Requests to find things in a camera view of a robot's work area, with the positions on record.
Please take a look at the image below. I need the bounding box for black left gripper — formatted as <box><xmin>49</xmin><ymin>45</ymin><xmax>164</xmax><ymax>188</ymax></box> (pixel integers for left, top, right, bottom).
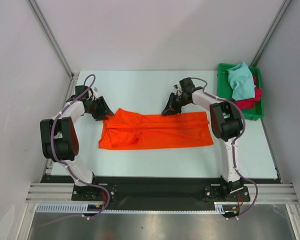
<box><xmin>86</xmin><ymin>96</ymin><xmax>114</xmax><ymax>122</ymax></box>

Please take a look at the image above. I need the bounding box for orange t shirt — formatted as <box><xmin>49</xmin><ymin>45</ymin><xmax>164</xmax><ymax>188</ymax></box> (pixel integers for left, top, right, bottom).
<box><xmin>98</xmin><ymin>108</ymin><xmax>214</xmax><ymax>150</ymax></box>

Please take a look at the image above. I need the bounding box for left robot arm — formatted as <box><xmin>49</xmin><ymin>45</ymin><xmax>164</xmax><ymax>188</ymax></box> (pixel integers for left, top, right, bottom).
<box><xmin>39</xmin><ymin>85</ymin><xmax>114</xmax><ymax>200</ymax></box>

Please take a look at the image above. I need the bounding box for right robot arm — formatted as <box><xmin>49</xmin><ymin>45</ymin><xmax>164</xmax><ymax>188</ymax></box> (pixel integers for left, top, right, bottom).
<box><xmin>161</xmin><ymin>77</ymin><xmax>246</xmax><ymax>201</ymax></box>

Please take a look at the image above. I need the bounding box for green plastic bin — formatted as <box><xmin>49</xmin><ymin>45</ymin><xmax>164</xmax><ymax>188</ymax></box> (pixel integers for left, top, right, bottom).
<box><xmin>216</xmin><ymin>63</ymin><xmax>265</xmax><ymax>121</ymax></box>

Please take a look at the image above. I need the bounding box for teal t shirt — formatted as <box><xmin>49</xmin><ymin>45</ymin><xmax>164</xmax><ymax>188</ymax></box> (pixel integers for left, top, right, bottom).
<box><xmin>226</xmin><ymin>62</ymin><xmax>255</xmax><ymax>101</ymax></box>

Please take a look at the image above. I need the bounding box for red t shirt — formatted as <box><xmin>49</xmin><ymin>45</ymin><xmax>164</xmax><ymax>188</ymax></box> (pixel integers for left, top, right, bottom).
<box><xmin>231</xmin><ymin>75</ymin><xmax>263</xmax><ymax>110</ymax></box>

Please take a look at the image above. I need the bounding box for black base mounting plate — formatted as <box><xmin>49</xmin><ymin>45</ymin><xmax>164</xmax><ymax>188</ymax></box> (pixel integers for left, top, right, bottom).
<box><xmin>39</xmin><ymin>174</ymin><xmax>283</xmax><ymax>211</ymax></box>

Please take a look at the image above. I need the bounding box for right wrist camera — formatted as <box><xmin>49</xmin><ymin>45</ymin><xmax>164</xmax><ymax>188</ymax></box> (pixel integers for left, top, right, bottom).
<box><xmin>173</xmin><ymin>84</ymin><xmax>182</xmax><ymax>92</ymax></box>

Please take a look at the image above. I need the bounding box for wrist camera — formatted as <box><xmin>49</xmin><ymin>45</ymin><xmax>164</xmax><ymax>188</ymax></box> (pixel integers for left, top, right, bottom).
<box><xmin>91</xmin><ymin>87</ymin><xmax>98</xmax><ymax>98</ymax></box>
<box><xmin>173</xmin><ymin>84</ymin><xmax>182</xmax><ymax>92</ymax></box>

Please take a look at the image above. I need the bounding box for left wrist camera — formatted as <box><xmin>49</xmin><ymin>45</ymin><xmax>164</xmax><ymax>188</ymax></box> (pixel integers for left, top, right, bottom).
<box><xmin>91</xmin><ymin>87</ymin><xmax>98</xmax><ymax>98</ymax></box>

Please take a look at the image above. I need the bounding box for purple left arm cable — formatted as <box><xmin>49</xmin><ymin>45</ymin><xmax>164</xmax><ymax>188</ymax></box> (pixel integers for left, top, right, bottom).
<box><xmin>37</xmin><ymin>74</ymin><xmax>112</xmax><ymax>227</ymax></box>

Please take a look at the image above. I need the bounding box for right aluminium corner post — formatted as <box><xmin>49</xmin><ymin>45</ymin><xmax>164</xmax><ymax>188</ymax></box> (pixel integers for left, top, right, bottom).
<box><xmin>250</xmin><ymin>0</ymin><xmax>294</xmax><ymax>67</ymax></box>

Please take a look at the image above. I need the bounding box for aluminium corner post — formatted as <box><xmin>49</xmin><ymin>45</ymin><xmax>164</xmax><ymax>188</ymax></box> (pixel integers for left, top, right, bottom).
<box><xmin>26</xmin><ymin>0</ymin><xmax>74</xmax><ymax>79</ymax></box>
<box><xmin>250</xmin><ymin>0</ymin><xmax>294</xmax><ymax>67</ymax></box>

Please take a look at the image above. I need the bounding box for white slotted cable duct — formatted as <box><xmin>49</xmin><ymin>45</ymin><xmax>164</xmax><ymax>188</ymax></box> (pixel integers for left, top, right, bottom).
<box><xmin>35</xmin><ymin>203</ymin><xmax>230</xmax><ymax>215</ymax></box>

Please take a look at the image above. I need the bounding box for left aluminium corner post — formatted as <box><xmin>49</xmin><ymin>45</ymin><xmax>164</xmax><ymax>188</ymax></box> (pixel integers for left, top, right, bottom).
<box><xmin>26</xmin><ymin>0</ymin><xmax>74</xmax><ymax>79</ymax></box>

